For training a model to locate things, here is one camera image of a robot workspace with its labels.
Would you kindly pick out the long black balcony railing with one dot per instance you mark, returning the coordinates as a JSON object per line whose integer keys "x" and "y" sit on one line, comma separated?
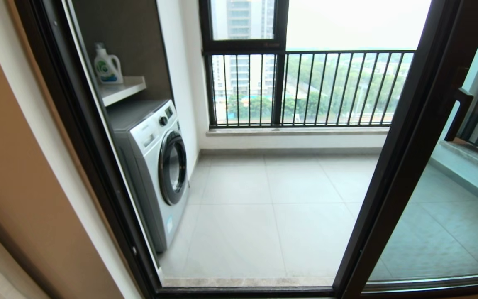
{"x": 347, "y": 52}

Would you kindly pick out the dark brown fixed glass door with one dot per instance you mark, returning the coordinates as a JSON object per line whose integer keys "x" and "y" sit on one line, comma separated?
{"x": 471, "y": 232}

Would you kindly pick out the white wall shelf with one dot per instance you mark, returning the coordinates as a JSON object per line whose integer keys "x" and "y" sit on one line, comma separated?
{"x": 123, "y": 91}

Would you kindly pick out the dark window frame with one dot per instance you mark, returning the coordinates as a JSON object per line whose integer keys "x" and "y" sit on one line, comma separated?
{"x": 279, "y": 83}

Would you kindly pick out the grey high-rise building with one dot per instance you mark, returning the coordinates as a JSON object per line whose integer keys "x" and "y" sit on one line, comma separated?
{"x": 241, "y": 20}

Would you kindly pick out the white detergent bottle green label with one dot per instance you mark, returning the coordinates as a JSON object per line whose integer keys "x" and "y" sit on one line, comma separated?
{"x": 108, "y": 67}

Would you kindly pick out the dark brown sliding glass door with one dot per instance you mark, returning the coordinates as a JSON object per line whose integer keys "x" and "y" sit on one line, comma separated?
{"x": 388, "y": 166}

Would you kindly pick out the grey stone window sill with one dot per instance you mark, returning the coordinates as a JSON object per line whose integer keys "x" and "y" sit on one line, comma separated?
{"x": 471, "y": 162}
{"x": 297, "y": 132}

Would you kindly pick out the white front-load washing machine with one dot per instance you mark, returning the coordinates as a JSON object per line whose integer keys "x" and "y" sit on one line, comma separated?
{"x": 152, "y": 166}

